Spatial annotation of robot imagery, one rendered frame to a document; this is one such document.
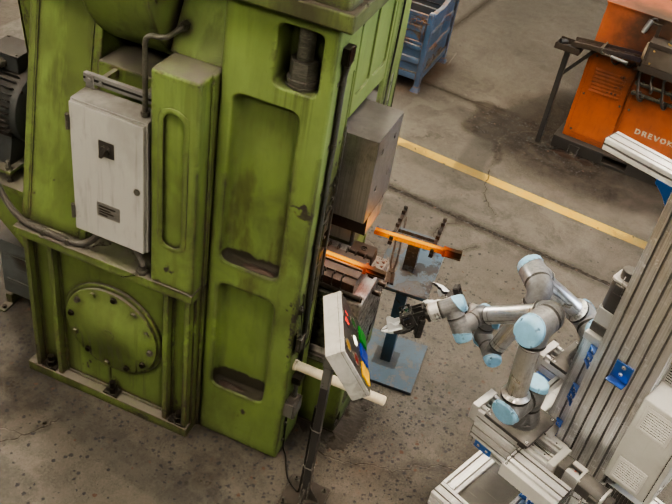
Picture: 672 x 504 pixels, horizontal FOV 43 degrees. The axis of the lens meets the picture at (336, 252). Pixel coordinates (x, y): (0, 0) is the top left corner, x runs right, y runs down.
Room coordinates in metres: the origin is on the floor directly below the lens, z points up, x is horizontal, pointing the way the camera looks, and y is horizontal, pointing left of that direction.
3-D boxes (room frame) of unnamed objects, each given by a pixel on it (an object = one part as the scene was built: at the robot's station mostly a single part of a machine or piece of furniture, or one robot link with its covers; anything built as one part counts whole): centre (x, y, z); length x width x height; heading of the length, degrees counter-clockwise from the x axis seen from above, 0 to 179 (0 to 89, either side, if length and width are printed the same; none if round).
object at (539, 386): (2.45, -0.88, 0.98); 0.13 x 0.12 x 0.14; 140
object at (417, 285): (3.45, -0.39, 0.69); 0.40 x 0.30 x 0.02; 168
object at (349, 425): (2.98, -0.18, 0.01); 0.58 x 0.39 x 0.01; 164
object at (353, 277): (3.06, 0.07, 0.96); 0.42 x 0.20 x 0.09; 74
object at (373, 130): (3.10, 0.05, 1.56); 0.42 x 0.39 x 0.40; 74
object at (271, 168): (2.82, 0.29, 1.15); 0.44 x 0.26 x 2.30; 74
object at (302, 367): (2.64, -0.12, 0.62); 0.44 x 0.05 x 0.05; 74
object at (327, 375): (2.44, -0.06, 0.54); 0.04 x 0.04 x 1.08; 74
